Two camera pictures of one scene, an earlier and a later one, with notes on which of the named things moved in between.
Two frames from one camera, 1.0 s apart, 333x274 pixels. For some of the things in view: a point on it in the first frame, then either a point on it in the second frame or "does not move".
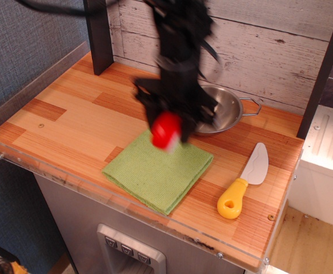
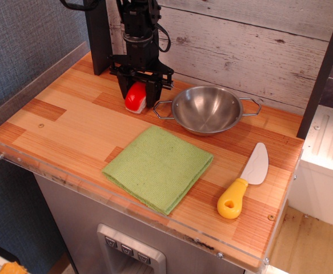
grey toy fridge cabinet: (102, 239) does not move
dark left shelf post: (99, 35) does not move
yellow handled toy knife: (255, 173) does not move
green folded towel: (159, 177) does not move
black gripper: (179, 89) -> (142, 59)
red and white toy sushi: (166, 130) -> (136, 100)
